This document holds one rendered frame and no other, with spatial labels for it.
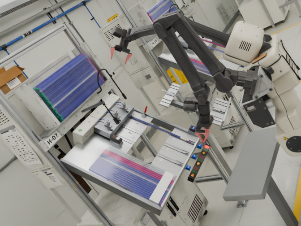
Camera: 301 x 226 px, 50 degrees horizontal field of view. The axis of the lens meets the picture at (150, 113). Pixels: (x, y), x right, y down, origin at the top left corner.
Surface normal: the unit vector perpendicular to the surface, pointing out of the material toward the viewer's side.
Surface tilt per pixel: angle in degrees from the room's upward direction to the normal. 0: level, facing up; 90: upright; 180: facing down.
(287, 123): 90
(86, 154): 43
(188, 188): 90
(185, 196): 90
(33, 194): 90
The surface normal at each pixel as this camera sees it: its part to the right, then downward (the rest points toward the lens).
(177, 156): 0.10, -0.74
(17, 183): 0.72, -0.26
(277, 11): -0.44, 0.57
